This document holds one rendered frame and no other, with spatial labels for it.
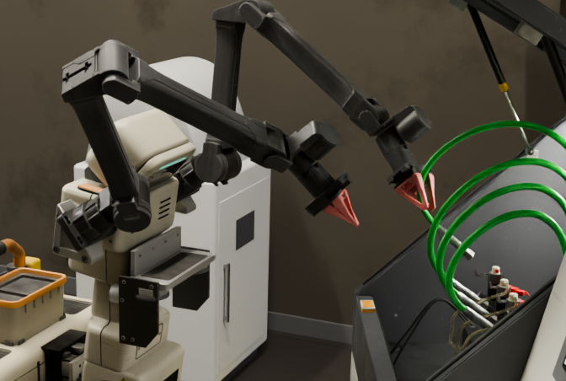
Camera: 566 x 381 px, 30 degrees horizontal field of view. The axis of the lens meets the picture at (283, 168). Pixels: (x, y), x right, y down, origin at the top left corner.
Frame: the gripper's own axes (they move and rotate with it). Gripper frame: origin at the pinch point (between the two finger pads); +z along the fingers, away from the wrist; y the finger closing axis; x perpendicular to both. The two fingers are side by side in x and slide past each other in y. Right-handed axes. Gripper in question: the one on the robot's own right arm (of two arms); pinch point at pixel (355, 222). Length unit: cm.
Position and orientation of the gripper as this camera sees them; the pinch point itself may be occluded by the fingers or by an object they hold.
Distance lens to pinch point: 218.3
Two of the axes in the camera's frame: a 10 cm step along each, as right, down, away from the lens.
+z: 6.7, 7.4, 0.0
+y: 7.0, -6.3, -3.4
